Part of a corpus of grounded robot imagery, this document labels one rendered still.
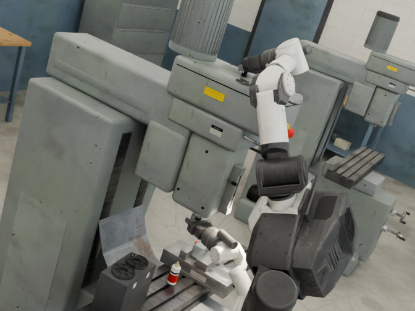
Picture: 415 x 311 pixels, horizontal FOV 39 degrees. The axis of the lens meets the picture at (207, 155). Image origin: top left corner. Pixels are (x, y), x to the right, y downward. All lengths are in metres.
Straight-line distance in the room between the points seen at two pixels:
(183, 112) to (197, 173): 0.24
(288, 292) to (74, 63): 1.47
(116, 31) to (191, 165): 5.12
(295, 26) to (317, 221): 7.45
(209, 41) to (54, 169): 0.88
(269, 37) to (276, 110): 7.52
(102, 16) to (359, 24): 3.70
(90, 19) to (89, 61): 4.99
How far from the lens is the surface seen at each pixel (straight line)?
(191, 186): 2.33
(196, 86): 2.23
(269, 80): 1.86
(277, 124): 1.81
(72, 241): 2.62
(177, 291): 2.57
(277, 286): 1.61
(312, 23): 9.06
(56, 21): 7.55
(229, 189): 2.34
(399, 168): 8.85
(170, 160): 2.34
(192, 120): 2.26
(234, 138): 2.17
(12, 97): 6.34
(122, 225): 2.71
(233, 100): 2.15
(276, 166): 1.80
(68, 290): 2.74
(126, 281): 2.20
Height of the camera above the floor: 2.32
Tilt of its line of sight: 19 degrees down
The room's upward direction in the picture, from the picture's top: 18 degrees clockwise
